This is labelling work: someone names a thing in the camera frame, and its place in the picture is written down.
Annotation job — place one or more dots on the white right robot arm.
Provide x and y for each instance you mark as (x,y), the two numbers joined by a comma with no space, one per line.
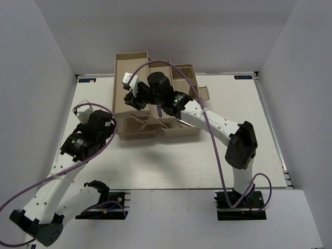
(239,138)

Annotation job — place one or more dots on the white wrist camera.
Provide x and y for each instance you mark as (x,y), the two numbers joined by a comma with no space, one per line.
(130,83)
(83,113)

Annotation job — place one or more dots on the blue label sticker left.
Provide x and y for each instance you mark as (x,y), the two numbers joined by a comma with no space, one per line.
(81,80)

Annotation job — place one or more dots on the blue label sticker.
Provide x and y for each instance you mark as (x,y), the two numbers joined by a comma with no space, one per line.
(243,77)
(81,80)

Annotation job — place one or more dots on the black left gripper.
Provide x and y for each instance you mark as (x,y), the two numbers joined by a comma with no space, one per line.
(81,127)

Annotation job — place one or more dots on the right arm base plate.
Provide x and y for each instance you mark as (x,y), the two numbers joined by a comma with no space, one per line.
(244,211)

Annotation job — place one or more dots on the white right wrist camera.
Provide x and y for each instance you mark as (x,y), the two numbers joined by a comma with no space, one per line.
(130,83)

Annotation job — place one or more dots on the blue red screwdriver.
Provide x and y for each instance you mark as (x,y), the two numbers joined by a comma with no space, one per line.
(159,110)

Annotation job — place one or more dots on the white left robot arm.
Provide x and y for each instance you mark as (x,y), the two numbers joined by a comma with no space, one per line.
(44,217)

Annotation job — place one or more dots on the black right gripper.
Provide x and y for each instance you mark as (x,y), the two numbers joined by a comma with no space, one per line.
(135,101)

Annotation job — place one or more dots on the small ratchet wrench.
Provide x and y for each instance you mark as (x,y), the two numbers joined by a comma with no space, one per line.
(185,123)

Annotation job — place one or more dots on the blue label sticker right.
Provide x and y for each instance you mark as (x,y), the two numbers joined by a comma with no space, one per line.
(243,77)

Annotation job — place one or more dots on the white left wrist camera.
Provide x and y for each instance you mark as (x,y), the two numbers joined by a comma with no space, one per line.
(83,113)

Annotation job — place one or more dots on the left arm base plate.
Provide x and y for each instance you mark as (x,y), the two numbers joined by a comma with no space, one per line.
(112,206)

